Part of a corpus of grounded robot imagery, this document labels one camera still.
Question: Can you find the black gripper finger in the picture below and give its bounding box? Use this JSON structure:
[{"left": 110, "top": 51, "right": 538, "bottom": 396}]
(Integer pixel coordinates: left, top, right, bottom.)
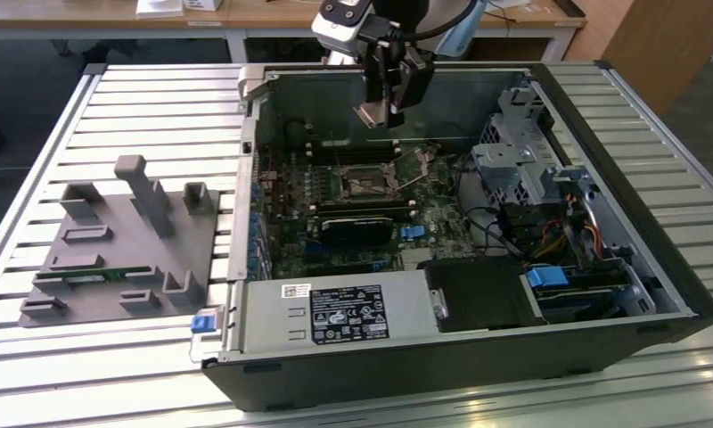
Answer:
[
  {"left": 359, "top": 42, "right": 390, "bottom": 108},
  {"left": 385, "top": 48, "right": 435, "bottom": 129}
]

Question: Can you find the green motherboard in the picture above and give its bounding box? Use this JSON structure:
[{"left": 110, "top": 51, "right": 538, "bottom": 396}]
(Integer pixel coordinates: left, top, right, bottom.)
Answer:
[{"left": 251, "top": 142, "right": 499, "bottom": 277}]

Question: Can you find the wooden desk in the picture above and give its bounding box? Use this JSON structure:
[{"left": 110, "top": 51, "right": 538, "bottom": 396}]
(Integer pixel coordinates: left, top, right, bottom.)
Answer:
[{"left": 0, "top": 0, "right": 589, "bottom": 63}]

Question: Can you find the black open PC case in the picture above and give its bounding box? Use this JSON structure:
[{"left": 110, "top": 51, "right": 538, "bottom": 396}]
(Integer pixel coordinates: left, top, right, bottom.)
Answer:
[{"left": 199, "top": 60, "right": 713, "bottom": 414}]

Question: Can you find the wooden cabinet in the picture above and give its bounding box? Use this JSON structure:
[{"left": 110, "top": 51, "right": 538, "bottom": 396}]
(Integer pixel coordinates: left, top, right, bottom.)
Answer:
[{"left": 563, "top": 0, "right": 713, "bottom": 115}]

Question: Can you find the black camera cable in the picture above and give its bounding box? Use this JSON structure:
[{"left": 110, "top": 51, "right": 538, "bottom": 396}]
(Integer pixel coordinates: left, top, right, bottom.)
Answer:
[{"left": 390, "top": 0, "right": 479, "bottom": 45}]

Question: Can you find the silver square CPU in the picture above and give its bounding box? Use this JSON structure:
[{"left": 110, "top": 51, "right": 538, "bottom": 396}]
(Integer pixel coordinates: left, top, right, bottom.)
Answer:
[{"left": 351, "top": 100, "right": 389, "bottom": 131}]

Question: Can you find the grey parts rack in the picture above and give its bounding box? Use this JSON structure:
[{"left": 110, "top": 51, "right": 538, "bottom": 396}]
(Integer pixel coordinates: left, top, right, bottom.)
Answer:
[{"left": 19, "top": 153, "right": 222, "bottom": 329}]

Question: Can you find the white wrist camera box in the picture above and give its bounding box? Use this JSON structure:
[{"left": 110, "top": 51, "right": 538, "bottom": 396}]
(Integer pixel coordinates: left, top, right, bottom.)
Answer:
[{"left": 310, "top": 0, "right": 387, "bottom": 57}]

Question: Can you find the blue disk carrier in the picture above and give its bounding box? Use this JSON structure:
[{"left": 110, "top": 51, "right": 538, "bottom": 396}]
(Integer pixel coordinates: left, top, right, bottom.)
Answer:
[{"left": 525, "top": 265, "right": 569, "bottom": 291}]

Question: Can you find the yellow red wire bundle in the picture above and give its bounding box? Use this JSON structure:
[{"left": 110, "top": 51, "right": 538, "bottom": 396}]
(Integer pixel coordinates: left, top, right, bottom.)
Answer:
[{"left": 533, "top": 218, "right": 605, "bottom": 264}]

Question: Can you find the silver chipset heat sink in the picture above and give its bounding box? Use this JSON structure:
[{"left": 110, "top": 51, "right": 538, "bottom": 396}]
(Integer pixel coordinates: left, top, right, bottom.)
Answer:
[{"left": 399, "top": 248, "right": 433, "bottom": 268}]

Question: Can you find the silver metal drive cage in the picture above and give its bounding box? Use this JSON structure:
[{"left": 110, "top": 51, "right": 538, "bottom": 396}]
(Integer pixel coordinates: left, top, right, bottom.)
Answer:
[{"left": 471, "top": 86, "right": 601, "bottom": 206}]

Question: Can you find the black CPU socket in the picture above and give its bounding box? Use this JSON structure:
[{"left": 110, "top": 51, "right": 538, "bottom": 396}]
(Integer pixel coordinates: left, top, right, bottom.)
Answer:
[{"left": 335, "top": 165, "right": 399, "bottom": 202}]

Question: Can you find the silver labelled power supply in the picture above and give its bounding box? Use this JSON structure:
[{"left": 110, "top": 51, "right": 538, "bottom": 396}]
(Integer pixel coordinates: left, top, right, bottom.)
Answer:
[{"left": 235, "top": 269, "right": 446, "bottom": 353}]

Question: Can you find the green RAM stick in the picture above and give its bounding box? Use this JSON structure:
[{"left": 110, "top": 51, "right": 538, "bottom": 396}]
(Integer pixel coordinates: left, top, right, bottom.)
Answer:
[{"left": 63, "top": 266, "right": 155, "bottom": 283}]

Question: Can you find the black RAM slot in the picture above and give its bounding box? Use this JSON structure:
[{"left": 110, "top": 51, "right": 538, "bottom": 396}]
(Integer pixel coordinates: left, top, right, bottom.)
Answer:
[
  {"left": 307, "top": 150, "right": 398, "bottom": 167},
  {"left": 318, "top": 199, "right": 406, "bottom": 209},
  {"left": 317, "top": 207, "right": 409, "bottom": 218},
  {"left": 317, "top": 138, "right": 401, "bottom": 152}
]

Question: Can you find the black graphics card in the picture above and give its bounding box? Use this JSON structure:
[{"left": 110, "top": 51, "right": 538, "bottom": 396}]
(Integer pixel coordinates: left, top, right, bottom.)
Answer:
[{"left": 314, "top": 212, "right": 394, "bottom": 246}]

